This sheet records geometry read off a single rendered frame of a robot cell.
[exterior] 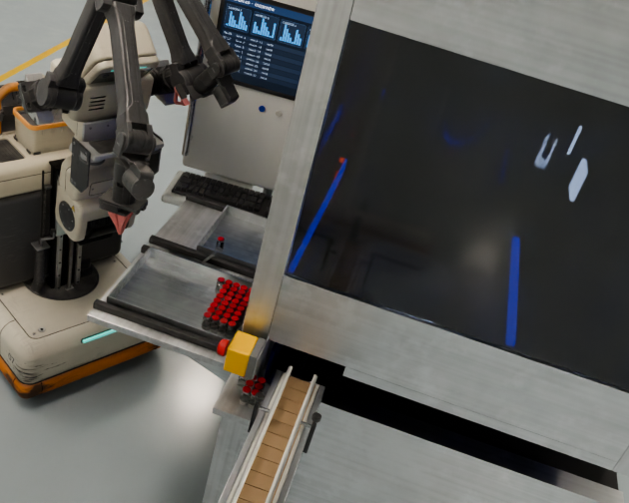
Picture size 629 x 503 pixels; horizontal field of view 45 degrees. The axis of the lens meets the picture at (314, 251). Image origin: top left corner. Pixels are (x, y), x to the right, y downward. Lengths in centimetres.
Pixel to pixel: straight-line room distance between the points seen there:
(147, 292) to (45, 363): 83
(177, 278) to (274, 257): 54
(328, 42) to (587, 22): 45
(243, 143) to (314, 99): 127
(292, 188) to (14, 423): 167
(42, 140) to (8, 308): 63
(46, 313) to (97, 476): 61
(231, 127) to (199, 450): 117
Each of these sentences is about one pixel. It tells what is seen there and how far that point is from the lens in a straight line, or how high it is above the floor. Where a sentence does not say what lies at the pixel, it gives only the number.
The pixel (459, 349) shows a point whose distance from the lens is 175.
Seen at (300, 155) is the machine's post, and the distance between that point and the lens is 157.
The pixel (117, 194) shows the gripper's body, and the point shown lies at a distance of 189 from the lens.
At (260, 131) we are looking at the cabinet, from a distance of 273.
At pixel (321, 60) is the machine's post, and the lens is 148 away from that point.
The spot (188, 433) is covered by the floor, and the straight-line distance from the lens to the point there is 295.
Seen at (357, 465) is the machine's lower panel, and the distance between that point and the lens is 204.
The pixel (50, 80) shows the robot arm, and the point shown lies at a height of 129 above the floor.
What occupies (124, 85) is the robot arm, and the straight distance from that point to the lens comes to 188.
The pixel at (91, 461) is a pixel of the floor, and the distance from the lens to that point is 285.
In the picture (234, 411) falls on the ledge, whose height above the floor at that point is 88.
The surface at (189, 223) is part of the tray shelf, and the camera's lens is 242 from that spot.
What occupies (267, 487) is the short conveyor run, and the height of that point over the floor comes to 93.
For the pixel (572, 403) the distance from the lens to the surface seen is 183.
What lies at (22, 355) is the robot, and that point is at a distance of 283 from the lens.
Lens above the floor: 222
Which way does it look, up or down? 34 degrees down
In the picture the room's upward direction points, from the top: 16 degrees clockwise
